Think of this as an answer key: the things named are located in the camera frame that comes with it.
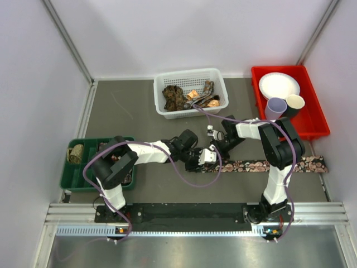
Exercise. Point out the lilac paper cup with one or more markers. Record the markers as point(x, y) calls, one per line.
point(275, 107)

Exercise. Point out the red plastic bin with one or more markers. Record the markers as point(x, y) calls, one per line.
point(310, 122)

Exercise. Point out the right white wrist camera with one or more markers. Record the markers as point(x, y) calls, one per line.
point(214, 134)

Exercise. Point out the pink floral dark tie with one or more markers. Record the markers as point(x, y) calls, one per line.
point(306, 164)

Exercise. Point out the green divided organizer tray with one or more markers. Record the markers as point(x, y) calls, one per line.
point(72, 175)

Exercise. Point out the white slotted cable duct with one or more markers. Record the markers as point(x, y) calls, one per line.
point(112, 231)

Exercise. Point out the rolled purple floral tie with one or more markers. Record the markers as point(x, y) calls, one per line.
point(102, 146)

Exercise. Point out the white paper plates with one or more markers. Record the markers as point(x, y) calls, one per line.
point(278, 85)

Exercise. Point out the brown leaf pattern tie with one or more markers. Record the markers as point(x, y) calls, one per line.
point(175, 99)

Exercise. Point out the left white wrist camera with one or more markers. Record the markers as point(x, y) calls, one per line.
point(207, 156)

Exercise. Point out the aluminium frame rail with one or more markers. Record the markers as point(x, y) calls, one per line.
point(320, 213)

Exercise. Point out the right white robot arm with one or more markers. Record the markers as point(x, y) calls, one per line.
point(282, 147)

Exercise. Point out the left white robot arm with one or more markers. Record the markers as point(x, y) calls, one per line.
point(113, 163)

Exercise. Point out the grey orange pattern tie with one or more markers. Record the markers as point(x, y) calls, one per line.
point(205, 99)

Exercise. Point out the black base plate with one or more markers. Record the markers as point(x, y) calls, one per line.
point(195, 217)

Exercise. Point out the rolled pink floral tie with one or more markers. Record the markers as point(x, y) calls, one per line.
point(127, 180)

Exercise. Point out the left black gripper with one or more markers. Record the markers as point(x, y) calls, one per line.
point(194, 167)

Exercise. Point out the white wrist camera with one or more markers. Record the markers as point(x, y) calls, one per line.
point(207, 156)
point(214, 134)

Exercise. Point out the white plastic basket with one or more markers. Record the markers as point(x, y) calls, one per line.
point(189, 80)

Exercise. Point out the rolled olive green tie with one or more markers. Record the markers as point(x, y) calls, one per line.
point(74, 154)

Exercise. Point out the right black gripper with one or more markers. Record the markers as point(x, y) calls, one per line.
point(219, 151)

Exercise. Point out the black paper cup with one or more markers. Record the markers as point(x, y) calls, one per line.
point(294, 104)

